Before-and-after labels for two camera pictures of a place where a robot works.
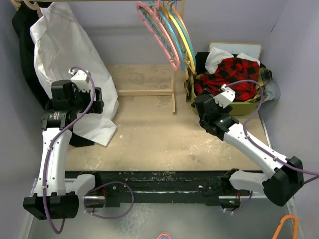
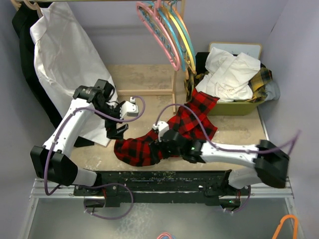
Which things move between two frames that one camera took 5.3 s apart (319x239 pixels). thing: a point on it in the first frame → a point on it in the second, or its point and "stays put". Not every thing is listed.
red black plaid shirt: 229,70 → 191,120
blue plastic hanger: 173,31 stays put
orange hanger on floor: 295,226 stays put
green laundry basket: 239,108 stays put
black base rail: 119,186 stays put
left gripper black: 97,103 → 112,132
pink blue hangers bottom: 165,235 stays put
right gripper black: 222,110 → 160,146
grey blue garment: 273,91 stays put
